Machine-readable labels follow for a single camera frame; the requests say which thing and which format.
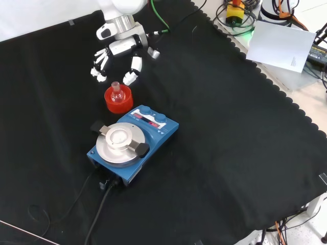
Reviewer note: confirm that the black power adapter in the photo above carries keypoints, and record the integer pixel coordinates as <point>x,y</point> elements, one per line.
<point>318,54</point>

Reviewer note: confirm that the heater with blue base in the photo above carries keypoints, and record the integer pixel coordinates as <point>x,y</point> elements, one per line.
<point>153,132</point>

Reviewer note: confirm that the yellow stop button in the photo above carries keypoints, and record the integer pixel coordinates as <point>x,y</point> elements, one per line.
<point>235,14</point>

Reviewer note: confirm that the clear round-bottom flask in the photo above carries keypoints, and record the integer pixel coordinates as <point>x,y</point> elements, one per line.
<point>117,96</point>

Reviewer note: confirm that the grey tape strip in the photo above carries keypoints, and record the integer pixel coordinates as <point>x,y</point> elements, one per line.
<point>71,22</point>
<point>323,178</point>

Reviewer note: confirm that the thin glass rod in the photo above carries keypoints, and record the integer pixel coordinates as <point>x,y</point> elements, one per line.
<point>25,232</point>

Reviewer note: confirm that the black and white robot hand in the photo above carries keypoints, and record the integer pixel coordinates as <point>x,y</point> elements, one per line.
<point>122,46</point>

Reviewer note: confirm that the black bench cloth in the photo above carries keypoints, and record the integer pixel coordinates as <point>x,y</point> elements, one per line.
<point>217,153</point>

